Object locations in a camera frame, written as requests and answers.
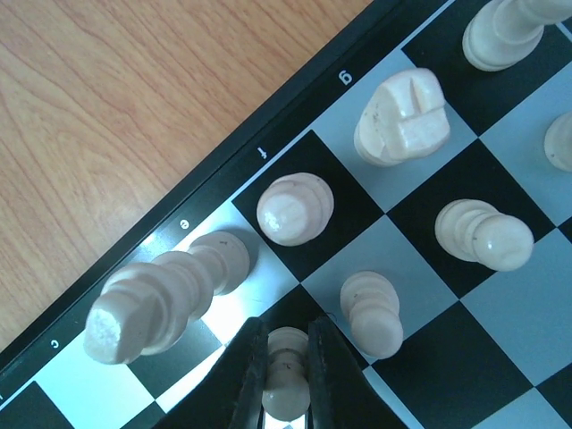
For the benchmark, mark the white bishop piece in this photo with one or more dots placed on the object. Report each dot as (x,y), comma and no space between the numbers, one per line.
(295,209)

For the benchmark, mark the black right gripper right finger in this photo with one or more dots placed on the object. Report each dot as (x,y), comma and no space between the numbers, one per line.
(341,396)

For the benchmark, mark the white king piece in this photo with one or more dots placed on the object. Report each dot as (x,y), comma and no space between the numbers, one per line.
(144,308)

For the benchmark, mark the white rook piece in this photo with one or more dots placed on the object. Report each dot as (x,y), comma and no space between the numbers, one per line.
(503,33)

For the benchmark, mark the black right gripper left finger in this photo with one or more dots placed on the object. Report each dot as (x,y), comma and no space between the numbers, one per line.
(230,395)

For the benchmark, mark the white knight piece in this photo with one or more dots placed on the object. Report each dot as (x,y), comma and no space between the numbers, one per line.
(404,119)

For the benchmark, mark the white pawn piece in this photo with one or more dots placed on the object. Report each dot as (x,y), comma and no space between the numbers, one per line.
(557,143)

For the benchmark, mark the black white chessboard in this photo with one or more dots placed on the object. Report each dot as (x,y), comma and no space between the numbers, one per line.
(482,348)

